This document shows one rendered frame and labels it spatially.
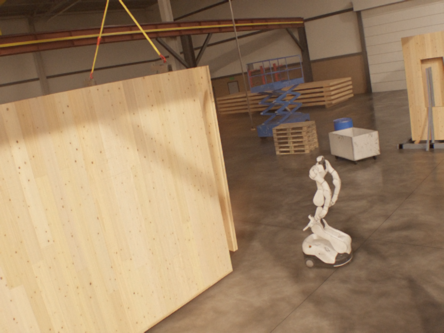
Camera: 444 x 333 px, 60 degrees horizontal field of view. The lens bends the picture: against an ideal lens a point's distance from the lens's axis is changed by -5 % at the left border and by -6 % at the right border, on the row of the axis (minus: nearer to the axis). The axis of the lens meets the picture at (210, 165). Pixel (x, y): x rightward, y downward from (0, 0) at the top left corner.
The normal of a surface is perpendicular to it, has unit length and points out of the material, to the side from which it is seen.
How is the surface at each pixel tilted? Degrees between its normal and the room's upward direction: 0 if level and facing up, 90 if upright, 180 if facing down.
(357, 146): 90
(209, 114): 90
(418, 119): 90
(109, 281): 90
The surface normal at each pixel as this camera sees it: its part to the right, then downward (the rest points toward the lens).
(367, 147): 0.22, 0.17
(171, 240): 0.71, 0.01
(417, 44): -0.68, 0.28
